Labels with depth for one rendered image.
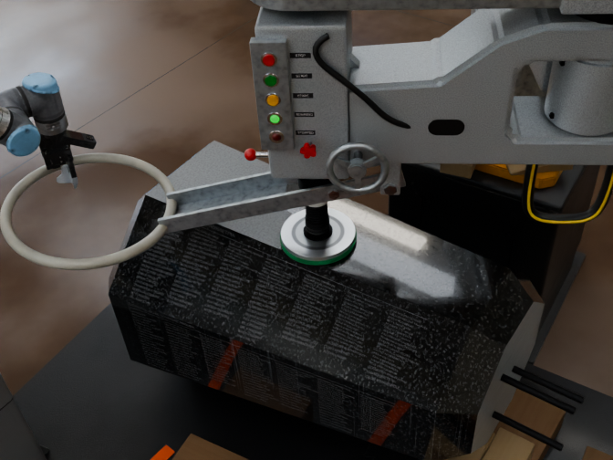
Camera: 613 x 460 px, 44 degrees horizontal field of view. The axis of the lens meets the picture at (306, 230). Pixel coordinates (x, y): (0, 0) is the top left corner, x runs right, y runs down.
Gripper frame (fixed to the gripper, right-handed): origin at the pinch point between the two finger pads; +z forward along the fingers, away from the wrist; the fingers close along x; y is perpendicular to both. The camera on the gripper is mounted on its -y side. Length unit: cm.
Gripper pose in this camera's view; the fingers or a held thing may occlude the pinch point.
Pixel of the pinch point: (75, 179)
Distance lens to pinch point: 245.4
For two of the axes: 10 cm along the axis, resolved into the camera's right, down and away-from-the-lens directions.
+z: 0.0, 7.3, 6.9
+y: -9.0, 2.9, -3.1
